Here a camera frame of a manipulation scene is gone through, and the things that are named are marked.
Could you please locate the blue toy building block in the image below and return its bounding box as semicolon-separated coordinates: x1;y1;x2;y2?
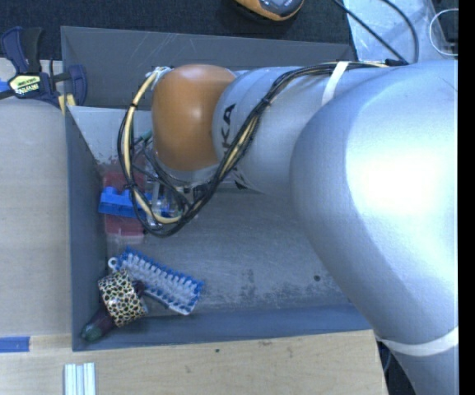
97;186;154;221

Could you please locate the red-brown flat block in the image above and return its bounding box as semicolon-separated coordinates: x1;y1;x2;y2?
102;170;147;239

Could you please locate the blue and white scrub brush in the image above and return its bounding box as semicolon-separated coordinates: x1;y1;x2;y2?
106;245;206;317

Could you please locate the grey metal bin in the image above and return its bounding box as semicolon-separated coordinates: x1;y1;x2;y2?
59;25;383;353

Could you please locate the leopard print tape roll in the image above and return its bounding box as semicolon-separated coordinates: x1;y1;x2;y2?
97;269;149;329

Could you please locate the dark purple toy eggplant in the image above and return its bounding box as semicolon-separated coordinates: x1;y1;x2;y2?
80;279;148;343

